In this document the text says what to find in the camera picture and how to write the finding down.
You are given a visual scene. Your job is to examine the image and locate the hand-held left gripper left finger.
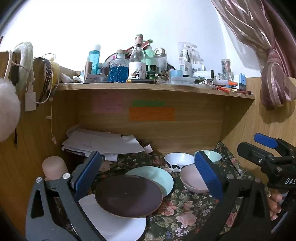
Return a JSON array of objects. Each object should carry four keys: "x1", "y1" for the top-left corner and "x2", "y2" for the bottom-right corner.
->
[{"x1": 25, "y1": 151, "x2": 103, "y2": 241}]

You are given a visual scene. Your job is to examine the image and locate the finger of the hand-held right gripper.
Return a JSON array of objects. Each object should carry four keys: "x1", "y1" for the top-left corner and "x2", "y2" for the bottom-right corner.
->
[
  {"x1": 237, "y1": 142, "x2": 276, "y2": 167},
  {"x1": 254, "y1": 133, "x2": 296, "y2": 154}
]

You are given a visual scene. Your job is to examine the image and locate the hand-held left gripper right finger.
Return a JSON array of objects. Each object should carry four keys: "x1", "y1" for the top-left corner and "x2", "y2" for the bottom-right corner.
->
[{"x1": 192, "y1": 151, "x2": 272, "y2": 241}]

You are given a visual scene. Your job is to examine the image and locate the dark brown plate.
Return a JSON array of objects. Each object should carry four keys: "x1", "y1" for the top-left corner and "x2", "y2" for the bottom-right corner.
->
[{"x1": 94, "y1": 174, "x2": 164, "y2": 219}]

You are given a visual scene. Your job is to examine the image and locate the mint green plate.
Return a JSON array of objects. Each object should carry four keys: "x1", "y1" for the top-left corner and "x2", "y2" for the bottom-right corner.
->
[{"x1": 125, "y1": 166, "x2": 174, "y2": 198}]

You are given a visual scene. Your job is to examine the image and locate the white plate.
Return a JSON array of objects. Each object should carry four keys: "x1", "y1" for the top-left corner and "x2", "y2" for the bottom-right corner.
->
[{"x1": 78, "y1": 193, "x2": 147, "y2": 241}]

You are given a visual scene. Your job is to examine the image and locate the person's right hand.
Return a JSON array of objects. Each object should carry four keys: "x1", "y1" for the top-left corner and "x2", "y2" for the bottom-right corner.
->
[{"x1": 268, "y1": 188, "x2": 284, "y2": 220}]

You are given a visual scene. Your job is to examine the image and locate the pink bowl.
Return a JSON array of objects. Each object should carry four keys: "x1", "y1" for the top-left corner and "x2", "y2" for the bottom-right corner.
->
[{"x1": 180, "y1": 164, "x2": 216, "y2": 193}]

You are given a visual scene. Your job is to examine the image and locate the mint green bowl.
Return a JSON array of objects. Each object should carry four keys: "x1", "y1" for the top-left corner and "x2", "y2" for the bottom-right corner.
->
[{"x1": 194, "y1": 150, "x2": 222, "y2": 164}]

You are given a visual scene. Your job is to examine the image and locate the stack of white papers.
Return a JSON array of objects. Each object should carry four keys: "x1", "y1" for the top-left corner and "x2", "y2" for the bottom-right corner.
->
[{"x1": 61, "y1": 130, "x2": 146, "y2": 161}]

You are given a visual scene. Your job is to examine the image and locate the white bowl with black pattern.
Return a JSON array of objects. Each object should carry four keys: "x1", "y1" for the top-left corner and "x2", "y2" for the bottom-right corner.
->
[{"x1": 164, "y1": 152, "x2": 195, "y2": 172}]

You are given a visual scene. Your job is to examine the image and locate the pale pink mug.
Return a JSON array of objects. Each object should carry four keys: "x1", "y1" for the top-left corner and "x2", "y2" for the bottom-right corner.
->
[{"x1": 42, "y1": 156, "x2": 69, "y2": 181}]

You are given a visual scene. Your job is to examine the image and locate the dark floral tablecloth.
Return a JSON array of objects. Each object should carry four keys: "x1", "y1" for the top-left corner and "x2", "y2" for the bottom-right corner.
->
[{"x1": 55, "y1": 141, "x2": 273, "y2": 241}]

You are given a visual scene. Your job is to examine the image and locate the wooden desk hutch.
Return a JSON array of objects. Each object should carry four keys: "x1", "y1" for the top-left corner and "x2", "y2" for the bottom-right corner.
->
[{"x1": 0, "y1": 51, "x2": 256, "y2": 234}]

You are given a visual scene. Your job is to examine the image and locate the small blue box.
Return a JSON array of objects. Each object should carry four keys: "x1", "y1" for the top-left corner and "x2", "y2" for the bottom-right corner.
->
[{"x1": 238, "y1": 73, "x2": 247, "y2": 91}]

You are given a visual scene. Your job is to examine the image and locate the pink curtain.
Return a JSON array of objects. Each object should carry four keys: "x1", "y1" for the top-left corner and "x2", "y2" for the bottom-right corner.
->
[{"x1": 210, "y1": 0, "x2": 296, "y2": 111}]

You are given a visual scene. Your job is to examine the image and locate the pink sticky note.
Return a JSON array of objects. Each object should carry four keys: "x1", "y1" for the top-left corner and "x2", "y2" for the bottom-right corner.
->
[{"x1": 92, "y1": 93, "x2": 124, "y2": 113}]

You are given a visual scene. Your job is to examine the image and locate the orange sticky note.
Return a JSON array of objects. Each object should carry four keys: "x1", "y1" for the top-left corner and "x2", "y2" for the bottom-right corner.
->
[{"x1": 129, "y1": 107, "x2": 175, "y2": 121}]

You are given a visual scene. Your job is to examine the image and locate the glass jar with sticks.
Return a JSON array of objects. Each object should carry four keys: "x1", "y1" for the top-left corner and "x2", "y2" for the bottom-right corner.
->
[{"x1": 221, "y1": 59, "x2": 232, "y2": 75}]

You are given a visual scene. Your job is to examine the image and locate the green sticky note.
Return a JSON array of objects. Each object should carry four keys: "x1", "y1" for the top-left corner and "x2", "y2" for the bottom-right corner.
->
[{"x1": 132, "y1": 100, "x2": 166, "y2": 107}]

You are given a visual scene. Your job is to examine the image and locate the white charger adapter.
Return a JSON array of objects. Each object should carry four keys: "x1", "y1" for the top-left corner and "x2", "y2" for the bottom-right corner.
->
[{"x1": 25, "y1": 92, "x2": 37, "y2": 112}]

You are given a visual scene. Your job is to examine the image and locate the clear plastic box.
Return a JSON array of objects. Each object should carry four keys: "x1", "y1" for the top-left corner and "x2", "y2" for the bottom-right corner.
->
[{"x1": 170, "y1": 76, "x2": 195, "y2": 87}]

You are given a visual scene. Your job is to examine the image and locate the brown cosmetic tube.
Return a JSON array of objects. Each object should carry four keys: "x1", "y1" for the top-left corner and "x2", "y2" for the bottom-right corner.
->
[{"x1": 84, "y1": 61, "x2": 92, "y2": 81}]

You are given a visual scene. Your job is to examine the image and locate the faceted glass bottle blue liquid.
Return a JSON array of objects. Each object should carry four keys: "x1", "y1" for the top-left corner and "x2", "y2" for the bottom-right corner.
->
[{"x1": 109, "y1": 50, "x2": 129, "y2": 82}]

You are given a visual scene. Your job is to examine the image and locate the black and gold tube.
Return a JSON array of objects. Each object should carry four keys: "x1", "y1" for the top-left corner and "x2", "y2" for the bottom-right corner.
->
[{"x1": 126, "y1": 79, "x2": 158, "y2": 84}]

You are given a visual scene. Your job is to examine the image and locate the clear blister pack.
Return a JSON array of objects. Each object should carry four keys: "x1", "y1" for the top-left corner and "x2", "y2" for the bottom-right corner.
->
[{"x1": 178, "y1": 42, "x2": 205, "y2": 76}]

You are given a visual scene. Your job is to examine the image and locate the dark braided headband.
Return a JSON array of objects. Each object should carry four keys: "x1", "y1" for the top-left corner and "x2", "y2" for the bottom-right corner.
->
[{"x1": 35, "y1": 57, "x2": 54, "y2": 105}]

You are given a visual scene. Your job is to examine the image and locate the clear blue toner bottle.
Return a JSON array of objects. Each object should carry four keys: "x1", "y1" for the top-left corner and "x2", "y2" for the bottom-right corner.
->
[{"x1": 88, "y1": 44, "x2": 101, "y2": 75}]

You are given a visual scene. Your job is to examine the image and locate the clear glass bottle pink cap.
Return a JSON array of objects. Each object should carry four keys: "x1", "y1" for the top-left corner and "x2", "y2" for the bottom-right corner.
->
[{"x1": 128, "y1": 34, "x2": 147, "y2": 80}]

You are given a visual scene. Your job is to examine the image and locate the silver capped clear bottle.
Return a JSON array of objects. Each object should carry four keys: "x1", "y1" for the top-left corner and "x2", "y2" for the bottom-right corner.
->
[{"x1": 154, "y1": 47, "x2": 167, "y2": 75}]

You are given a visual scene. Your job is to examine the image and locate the white plush headband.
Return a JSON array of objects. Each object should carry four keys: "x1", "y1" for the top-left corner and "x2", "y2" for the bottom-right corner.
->
[{"x1": 13, "y1": 42, "x2": 36, "y2": 91}]

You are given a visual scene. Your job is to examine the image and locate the mint green pump bottle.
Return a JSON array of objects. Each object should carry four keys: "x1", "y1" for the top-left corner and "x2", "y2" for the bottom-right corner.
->
[{"x1": 143, "y1": 39, "x2": 158, "y2": 72}]

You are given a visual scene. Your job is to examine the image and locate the white charging cable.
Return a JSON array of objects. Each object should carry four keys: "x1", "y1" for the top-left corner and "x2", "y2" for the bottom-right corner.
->
[{"x1": 26, "y1": 53, "x2": 61, "y2": 144}]

